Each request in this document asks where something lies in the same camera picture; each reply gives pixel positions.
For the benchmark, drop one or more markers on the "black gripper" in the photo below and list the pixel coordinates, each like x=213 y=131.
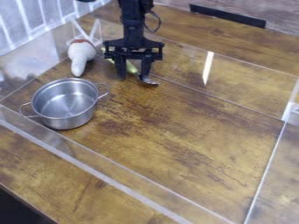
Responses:
x=149 y=51

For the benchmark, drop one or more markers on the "green handled metal spoon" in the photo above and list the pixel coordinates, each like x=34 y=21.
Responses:
x=133 y=70

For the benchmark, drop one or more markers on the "white plush toy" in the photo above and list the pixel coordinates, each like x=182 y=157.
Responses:
x=82 y=52

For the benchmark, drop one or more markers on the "small steel pot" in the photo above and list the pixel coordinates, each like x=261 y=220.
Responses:
x=66 y=102

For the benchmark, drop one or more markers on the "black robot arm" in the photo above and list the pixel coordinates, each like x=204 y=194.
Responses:
x=134 y=10

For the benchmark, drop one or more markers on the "clear acrylic stand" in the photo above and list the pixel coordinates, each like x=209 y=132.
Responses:
x=79 y=33

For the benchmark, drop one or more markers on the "black strip on table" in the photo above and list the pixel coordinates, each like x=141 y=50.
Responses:
x=229 y=16

